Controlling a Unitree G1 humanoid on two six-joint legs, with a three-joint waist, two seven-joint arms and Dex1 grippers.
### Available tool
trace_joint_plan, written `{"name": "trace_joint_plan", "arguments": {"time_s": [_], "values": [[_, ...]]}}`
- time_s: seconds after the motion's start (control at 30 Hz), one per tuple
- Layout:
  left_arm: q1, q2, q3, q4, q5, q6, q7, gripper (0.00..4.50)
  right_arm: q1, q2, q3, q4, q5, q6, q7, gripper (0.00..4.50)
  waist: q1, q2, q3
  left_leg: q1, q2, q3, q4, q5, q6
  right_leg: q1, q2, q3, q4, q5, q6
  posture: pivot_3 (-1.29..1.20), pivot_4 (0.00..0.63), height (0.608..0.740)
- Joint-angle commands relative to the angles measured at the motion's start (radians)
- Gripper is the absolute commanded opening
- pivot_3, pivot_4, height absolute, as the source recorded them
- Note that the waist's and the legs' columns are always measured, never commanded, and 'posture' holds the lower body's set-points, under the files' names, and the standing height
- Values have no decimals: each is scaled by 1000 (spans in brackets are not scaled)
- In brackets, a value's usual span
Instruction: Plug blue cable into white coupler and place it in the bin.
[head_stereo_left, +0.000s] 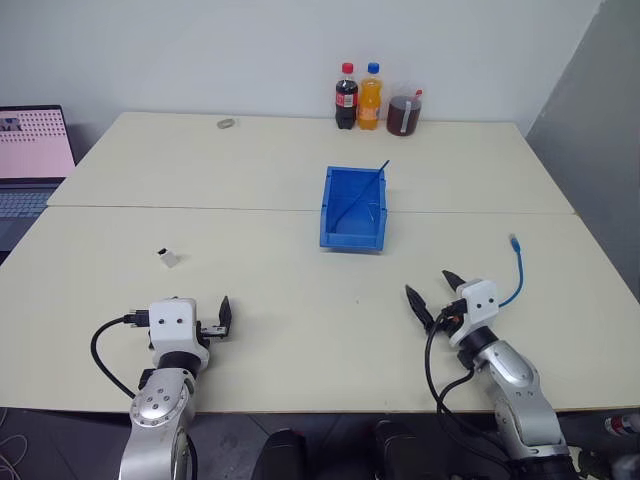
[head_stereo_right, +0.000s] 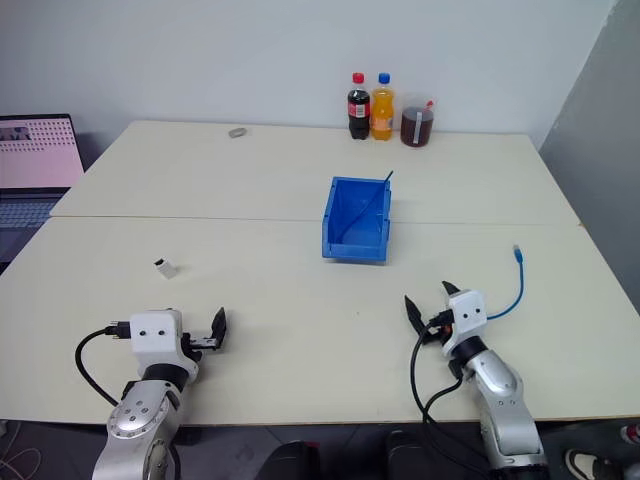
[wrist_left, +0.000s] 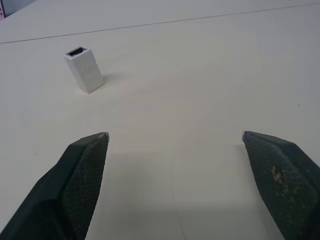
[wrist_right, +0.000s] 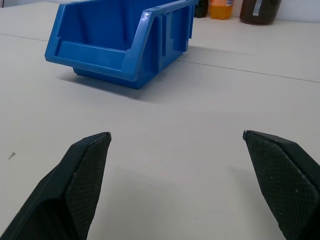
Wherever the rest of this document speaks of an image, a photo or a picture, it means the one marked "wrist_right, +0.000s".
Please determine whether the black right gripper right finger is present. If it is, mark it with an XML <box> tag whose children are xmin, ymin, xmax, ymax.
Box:
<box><xmin>242</xmin><ymin>129</ymin><xmax>320</xmax><ymax>240</ymax></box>

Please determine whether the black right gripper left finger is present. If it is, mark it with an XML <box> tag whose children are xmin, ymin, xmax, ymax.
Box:
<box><xmin>0</xmin><ymin>131</ymin><xmax>113</xmax><ymax>240</ymax></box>

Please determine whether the blue plastic storage bin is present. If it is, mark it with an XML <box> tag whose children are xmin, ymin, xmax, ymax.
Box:
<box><xmin>44</xmin><ymin>0</ymin><xmax>199</xmax><ymax>90</ymax></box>

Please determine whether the dark brown jar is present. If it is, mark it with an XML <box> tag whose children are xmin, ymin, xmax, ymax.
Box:
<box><xmin>239</xmin><ymin>0</ymin><xmax>284</xmax><ymax>26</ymax></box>

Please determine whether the orange drink bottle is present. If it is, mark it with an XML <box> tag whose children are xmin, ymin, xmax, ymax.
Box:
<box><xmin>209</xmin><ymin>0</ymin><xmax>234</xmax><ymax>20</ymax></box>

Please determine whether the dark glass bottle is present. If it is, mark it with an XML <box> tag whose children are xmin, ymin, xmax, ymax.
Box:
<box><xmin>193</xmin><ymin>0</ymin><xmax>209</xmax><ymax>19</ymax></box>

